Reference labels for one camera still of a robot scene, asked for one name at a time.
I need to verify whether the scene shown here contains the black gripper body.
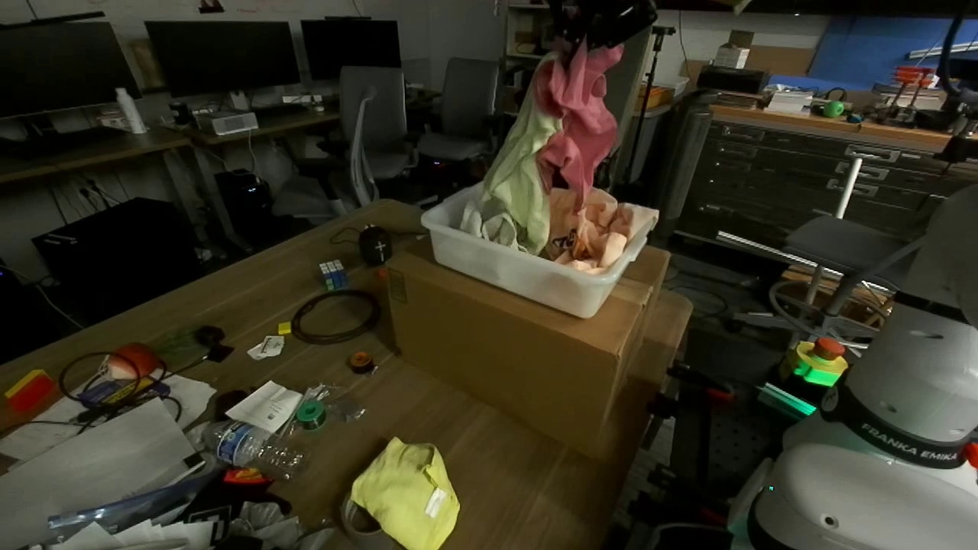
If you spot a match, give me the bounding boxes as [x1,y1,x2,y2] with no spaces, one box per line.
[549,0,663,53]

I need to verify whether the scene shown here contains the pale whitish cloth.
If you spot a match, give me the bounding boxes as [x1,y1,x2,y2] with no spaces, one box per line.
[457,59,567,257]

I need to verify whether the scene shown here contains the black computer monitor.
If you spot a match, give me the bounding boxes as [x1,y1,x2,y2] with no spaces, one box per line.
[0,8,114,116]
[145,15,306,101]
[300,12,403,83]

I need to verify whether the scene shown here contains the peach printed cloth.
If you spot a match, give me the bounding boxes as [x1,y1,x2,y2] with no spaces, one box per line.
[543,182,639,275]

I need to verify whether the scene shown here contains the pink cloth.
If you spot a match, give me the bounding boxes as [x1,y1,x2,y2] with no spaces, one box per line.
[533,37,627,210]

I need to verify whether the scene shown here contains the green tape roll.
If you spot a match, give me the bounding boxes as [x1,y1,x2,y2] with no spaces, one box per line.
[290,397,332,429]

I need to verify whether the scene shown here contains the red round cap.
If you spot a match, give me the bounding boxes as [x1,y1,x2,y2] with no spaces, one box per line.
[104,338,168,386]

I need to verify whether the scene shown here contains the small white item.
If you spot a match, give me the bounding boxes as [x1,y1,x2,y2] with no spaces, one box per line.
[246,332,290,364]

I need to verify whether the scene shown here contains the black workbench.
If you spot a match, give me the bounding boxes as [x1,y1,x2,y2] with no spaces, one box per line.
[670,101,978,254]

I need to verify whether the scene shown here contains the white paper packet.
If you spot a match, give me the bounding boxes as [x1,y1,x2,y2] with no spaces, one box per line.
[225,379,306,438]

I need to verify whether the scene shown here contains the grey desk device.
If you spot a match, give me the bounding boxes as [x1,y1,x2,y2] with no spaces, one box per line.
[209,107,263,140]

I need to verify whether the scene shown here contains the black cable ring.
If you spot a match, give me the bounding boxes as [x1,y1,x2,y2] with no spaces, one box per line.
[289,287,387,348]

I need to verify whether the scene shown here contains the black robot mounting stand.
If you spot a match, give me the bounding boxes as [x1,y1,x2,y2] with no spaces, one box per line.
[609,359,763,550]

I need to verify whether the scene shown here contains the tall cardboard box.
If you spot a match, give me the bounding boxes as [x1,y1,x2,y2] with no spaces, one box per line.
[382,240,673,438]

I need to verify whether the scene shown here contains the blue partition board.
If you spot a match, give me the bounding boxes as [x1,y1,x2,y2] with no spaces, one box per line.
[806,8,978,101]

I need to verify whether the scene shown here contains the red yellow flat item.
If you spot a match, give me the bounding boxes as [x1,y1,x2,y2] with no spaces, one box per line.
[0,366,63,421]

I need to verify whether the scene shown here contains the black computer case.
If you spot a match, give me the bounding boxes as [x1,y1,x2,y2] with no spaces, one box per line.
[27,195,205,325]

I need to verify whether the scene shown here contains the white bottle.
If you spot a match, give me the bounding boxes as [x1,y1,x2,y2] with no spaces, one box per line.
[114,83,149,136]

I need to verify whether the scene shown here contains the grey office chair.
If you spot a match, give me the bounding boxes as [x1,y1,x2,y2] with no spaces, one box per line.
[413,54,504,200]
[338,62,417,210]

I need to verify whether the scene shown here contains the small blue box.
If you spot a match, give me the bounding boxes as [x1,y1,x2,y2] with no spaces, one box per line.
[316,257,350,291]

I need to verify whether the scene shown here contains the long wooden office desk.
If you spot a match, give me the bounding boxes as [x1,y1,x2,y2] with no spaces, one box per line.
[0,105,350,248]

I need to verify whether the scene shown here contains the yellow-green cloth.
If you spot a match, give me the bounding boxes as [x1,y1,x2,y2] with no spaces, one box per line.
[350,434,465,550]

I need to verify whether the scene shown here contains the white plastic bin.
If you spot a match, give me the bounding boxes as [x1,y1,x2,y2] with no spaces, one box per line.
[419,177,663,321]

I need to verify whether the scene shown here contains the grey stand plate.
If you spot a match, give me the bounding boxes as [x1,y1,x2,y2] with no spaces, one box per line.
[782,154,912,275]

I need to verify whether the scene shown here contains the black round object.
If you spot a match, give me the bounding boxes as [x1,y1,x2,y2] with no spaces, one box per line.
[356,222,397,269]

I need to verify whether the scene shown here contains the low cardboard box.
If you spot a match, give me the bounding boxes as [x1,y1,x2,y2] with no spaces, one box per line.
[594,287,697,467]

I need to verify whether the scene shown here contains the white paper sheets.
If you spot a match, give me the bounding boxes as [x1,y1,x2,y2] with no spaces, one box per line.
[0,376,225,550]

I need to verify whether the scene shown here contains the small orange tool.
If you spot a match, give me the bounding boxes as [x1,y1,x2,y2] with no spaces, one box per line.
[221,463,274,489]

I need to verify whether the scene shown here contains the emergency stop button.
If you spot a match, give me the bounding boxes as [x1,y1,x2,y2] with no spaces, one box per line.
[786,332,854,391]

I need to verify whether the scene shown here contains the clear plastic bottle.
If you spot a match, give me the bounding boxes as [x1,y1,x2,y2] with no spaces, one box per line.
[201,416,309,482]

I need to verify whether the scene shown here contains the small black item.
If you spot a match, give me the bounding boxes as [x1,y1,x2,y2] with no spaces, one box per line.
[191,321,236,364]

